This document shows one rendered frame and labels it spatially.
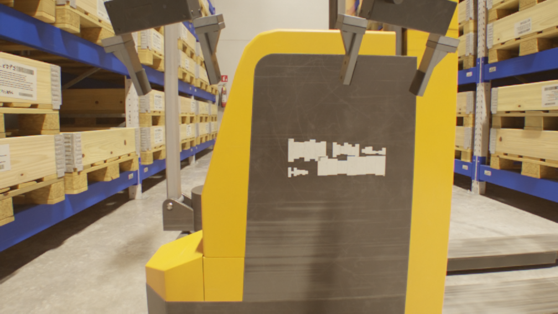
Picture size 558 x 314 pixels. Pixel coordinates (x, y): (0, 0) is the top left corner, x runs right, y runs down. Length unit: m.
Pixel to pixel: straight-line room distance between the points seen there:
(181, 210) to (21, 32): 1.12
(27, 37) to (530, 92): 3.09
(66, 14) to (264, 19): 5.38
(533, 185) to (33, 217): 3.10
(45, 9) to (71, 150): 0.72
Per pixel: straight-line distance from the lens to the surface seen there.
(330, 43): 0.66
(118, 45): 0.53
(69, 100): 3.10
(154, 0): 0.48
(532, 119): 2.67
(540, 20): 2.75
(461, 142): 3.30
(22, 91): 1.59
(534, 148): 2.67
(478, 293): 1.29
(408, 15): 0.48
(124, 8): 0.50
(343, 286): 0.76
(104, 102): 2.92
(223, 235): 0.69
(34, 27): 1.81
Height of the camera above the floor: 0.70
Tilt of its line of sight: 4 degrees down
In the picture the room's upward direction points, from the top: straight up
